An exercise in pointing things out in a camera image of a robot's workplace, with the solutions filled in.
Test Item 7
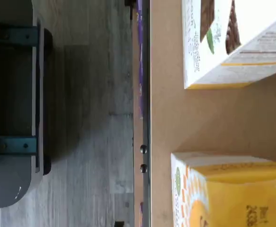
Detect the grey robot base cart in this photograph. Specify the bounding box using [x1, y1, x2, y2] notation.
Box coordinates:
[0, 0, 53, 224]

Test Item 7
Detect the brown wooden shelf board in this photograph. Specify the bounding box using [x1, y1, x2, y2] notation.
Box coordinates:
[149, 0, 276, 227]

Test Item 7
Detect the purple snack box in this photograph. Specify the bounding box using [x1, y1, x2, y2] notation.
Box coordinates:
[139, 201, 145, 227]
[134, 0, 145, 119]

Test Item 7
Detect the white chocolate thins box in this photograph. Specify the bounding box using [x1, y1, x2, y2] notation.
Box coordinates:
[182, 0, 276, 90]

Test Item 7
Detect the white yellow Simple Mills box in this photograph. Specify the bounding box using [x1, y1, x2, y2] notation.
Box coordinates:
[170, 152, 276, 227]

